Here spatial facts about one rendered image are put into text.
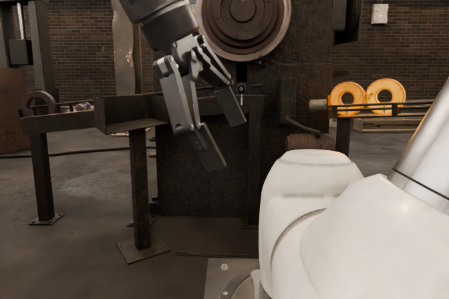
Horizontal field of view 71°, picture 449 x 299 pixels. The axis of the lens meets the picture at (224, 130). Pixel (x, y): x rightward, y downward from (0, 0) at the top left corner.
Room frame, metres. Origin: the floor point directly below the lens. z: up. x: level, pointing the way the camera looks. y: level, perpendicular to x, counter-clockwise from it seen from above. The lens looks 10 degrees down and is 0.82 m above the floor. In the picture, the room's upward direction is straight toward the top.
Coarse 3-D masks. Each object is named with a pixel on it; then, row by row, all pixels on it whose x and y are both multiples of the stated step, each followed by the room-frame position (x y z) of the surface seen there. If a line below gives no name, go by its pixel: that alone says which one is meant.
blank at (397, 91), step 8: (384, 80) 1.35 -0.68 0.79; (392, 80) 1.33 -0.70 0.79; (368, 88) 1.38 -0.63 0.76; (376, 88) 1.36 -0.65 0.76; (384, 88) 1.34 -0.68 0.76; (392, 88) 1.32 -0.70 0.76; (400, 88) 1.31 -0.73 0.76; (368, 96) 1.38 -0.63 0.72; (376, 96) 1.37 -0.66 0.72; (392, 96) 1.33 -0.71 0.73; (400, 96) 1.31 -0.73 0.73; (376, 112) 1.36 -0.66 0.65; (384, 112) 1.34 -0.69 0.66
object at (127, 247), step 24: (120, 96) 1.44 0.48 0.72; (144, 96) 1.50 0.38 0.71; (96, 120) 1.35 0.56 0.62; (120, 120) 1.44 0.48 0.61; (144, 120) 1.45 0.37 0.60; (144, 144) 1.36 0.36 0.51; (144, 168) 1.36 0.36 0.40; (144, 192) 1.36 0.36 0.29; (144, 216) 1.35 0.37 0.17; (144, 240) 1.35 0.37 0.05
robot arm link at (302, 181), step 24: (288, 168) 0.42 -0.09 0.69; (312, 168) 0.40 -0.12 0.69; (336, 168) 0.40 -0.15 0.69; (264, 192) 0.44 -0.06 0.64; (288, 192) 0.40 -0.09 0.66; (312, 192) 0.38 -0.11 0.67; (336, 192) 0.38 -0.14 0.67; (264, 216) 0.42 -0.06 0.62; (288, 216) 0.37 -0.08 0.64; (264, 240) 0.41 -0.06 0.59; (264, 264) 0.41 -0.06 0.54; (264, 288) 0.44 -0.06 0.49
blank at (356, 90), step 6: (342, 84) 1.45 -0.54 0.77; (348, 84) 1.43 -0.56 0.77; (354, 84) 1.42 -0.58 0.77; (336, 90) 1.47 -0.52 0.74; (342, 90) 1.45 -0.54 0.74; (348, 90) 1.43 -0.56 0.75; (354, 90) 1.42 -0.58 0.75; (360, 90) 1.40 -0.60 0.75; (330, 96) 1.48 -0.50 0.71; (336, 96) 1.46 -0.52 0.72; (354, 96) 1.42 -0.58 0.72; (360, 96) 1.40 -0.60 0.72; (330, 102) 1.48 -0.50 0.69; (336, 102) 1.46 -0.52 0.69; (354, 102) 1.41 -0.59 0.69; (360, 102) 1.40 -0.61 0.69; (342, 108) 1.45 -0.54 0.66; (348, 108) 1.43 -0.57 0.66; (342, 114) 1.44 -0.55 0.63; (348, 114) 1.43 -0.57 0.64
